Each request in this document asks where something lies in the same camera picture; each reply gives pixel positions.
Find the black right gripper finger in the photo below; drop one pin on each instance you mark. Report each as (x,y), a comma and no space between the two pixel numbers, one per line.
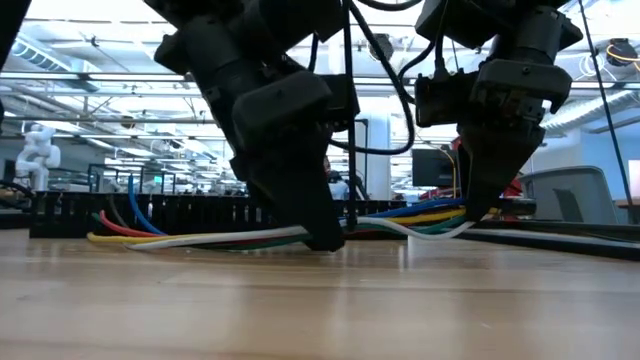
(515,155)
(480,175)

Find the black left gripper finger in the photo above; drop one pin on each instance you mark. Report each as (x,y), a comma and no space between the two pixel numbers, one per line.
(295,210)
(327,195)

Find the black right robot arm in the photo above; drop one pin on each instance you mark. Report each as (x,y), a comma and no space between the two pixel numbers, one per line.
(530,30)

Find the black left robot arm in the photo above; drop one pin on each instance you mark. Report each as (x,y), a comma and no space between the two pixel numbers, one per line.
(225,30)

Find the person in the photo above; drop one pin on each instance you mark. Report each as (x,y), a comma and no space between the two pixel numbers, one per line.
(340,190)

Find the red storage rack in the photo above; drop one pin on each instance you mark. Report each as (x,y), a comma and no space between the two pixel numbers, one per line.
(514,189)

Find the black monitor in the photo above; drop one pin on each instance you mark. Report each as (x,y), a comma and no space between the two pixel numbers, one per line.
(432,167)

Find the white building column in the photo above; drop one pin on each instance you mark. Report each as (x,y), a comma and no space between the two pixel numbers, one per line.
(377,175)

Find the grey office chair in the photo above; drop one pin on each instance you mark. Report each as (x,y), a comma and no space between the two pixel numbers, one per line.
(570,195)

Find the long ceiling light strip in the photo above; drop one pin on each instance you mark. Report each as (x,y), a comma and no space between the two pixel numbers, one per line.
(125,77)

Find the white humanoid robot figure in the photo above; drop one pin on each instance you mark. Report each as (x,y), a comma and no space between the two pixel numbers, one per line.
(37,160)

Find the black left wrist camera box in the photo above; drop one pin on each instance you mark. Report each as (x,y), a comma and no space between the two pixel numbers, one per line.
(345,100)

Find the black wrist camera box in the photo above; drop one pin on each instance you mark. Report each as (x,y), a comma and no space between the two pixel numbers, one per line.
(442,102)
(345,100)

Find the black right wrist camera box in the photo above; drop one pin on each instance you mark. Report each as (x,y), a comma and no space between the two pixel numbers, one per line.
(442,102)

